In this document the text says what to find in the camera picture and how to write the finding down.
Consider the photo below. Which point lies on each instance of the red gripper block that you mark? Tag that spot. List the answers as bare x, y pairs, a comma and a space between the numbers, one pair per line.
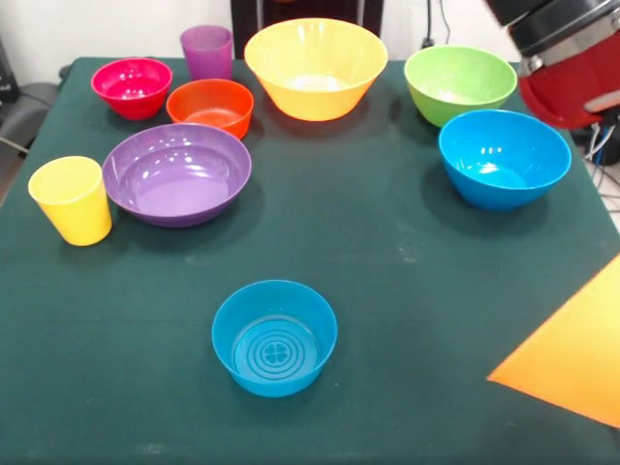
567, 92

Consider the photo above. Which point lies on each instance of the opaque blue bowl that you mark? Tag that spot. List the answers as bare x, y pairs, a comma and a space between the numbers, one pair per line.
504, 145

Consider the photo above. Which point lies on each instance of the large orange bowl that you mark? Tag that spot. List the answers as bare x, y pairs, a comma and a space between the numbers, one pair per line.
576, 349
315, 53

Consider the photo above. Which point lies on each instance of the small translucent blue bowl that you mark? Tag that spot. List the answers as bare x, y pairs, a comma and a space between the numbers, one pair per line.
271, 310

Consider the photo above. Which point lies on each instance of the green bowl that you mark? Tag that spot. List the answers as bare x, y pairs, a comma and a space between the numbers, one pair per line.
455, 77

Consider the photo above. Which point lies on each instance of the dark green tablecloth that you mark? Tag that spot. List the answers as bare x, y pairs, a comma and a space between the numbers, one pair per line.
310, 242

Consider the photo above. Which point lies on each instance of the small red-orange bowl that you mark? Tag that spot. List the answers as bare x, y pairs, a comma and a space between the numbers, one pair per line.
208, 102

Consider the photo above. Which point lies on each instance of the purple cup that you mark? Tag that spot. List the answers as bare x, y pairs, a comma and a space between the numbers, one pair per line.
206, 53

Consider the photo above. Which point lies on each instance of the wide purple bowl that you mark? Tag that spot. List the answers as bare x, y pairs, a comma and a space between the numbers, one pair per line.
176, 174

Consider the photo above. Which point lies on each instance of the pink bowl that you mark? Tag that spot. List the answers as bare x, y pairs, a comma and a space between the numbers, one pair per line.
131, 84

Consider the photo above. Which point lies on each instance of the yellow cup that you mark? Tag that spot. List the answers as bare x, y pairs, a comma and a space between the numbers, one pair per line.
75, 213

